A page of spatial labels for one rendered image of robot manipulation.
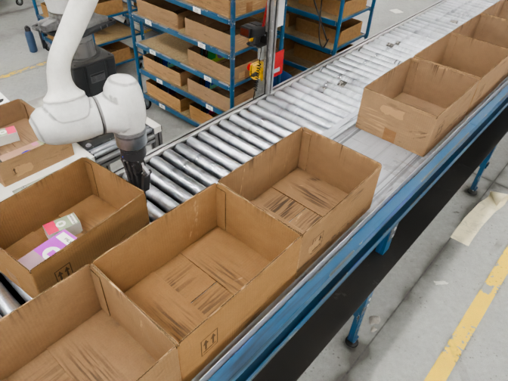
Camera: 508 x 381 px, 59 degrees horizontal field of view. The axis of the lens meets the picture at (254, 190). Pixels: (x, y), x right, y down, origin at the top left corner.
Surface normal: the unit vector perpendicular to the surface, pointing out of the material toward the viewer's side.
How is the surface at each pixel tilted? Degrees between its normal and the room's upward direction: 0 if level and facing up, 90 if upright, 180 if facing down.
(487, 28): 90
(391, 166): 0
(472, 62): 89
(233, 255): 0
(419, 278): 0
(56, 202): 89
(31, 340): 89
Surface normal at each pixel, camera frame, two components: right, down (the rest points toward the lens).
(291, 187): 0.05, -0.76
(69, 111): 0.47, 0.24
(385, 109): -0.67, 0.47
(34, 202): 0.81, 0.40
